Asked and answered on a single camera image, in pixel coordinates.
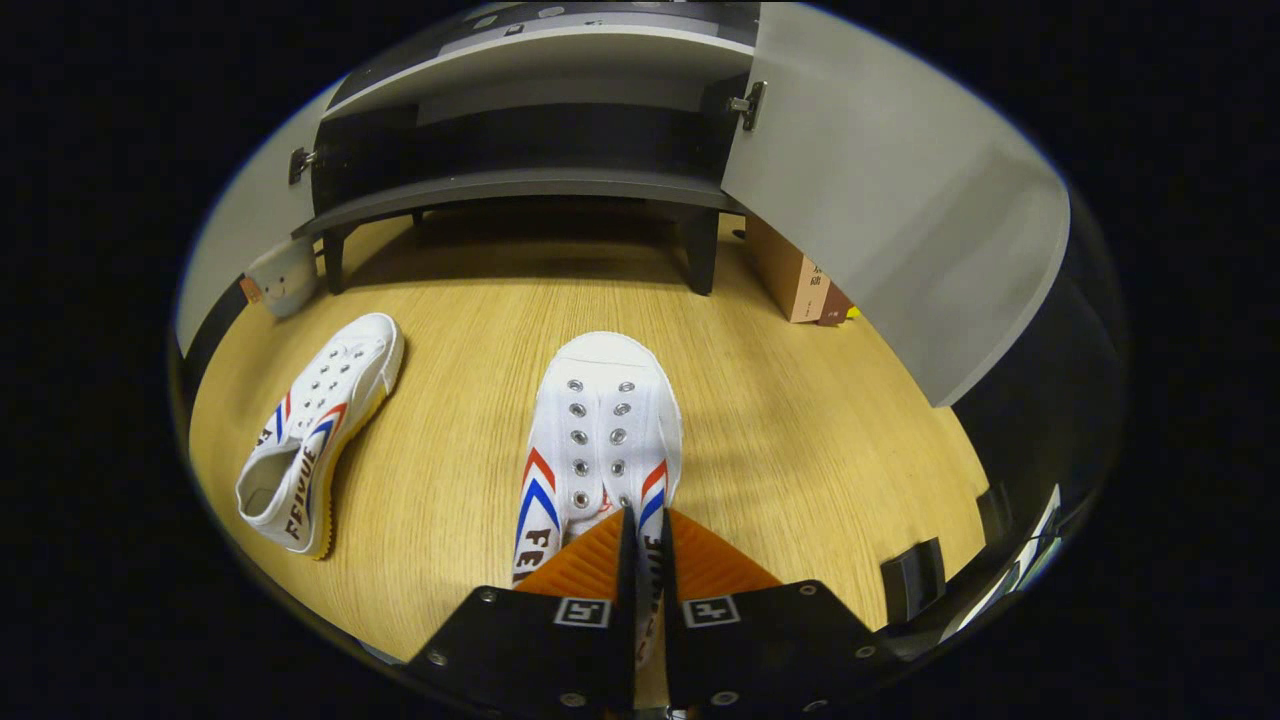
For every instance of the white door with phone sticker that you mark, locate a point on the white door with phone sticker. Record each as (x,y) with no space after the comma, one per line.
(230,250)

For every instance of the white door with cat sticker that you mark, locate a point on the white door with cat sticker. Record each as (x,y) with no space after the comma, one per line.
(880,200)

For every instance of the orange brown book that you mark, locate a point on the orange brown book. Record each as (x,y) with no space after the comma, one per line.
(785,270)

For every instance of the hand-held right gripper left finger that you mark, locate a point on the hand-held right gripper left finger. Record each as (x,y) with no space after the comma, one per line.
(540,650)

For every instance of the small white plush toy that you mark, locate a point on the small white plush toy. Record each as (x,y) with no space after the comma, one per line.
(285,280)

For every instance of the white canvas shoe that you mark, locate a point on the white canvas shoe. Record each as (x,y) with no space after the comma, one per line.
(600,400)
(330,400)

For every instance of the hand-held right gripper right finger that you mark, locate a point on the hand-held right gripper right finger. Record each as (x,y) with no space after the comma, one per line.
(760,650)

